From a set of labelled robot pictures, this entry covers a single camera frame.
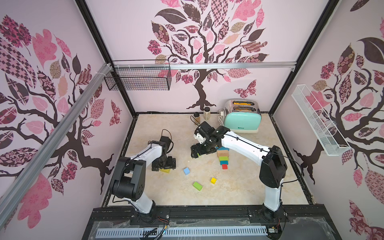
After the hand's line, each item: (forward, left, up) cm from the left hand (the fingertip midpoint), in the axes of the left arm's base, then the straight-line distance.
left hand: (165, 171), depth 88 cm
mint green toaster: (+32, -51, +15) cm, 62 cm away
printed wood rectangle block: (+11, -34, -2) cm, 35 cm away
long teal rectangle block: (-4, -30, +33) cm, 45 cm away
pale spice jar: (+42, -27, +6) cm, 51 cm away
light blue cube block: (0, -13, 0) cm, 13 cm away
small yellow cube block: (-6, -29, 0) cm, 30 cm away
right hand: (+5, -21, +11) cm, 24 cm away
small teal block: (+5, -36, 0) cm, 37 cm away
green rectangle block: (+8, -37, -1) cm, 38 cm away
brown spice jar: (+39, -21, +4) cm, 44 cm away
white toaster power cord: (+37, -38, +8) cm, 54 cm away
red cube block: (+3, -37, -1) cm, 37 cm away
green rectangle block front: (-9, -20, 0) cm, 22 cm away
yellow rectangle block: (0, -1, +1) cm, 2 cm away
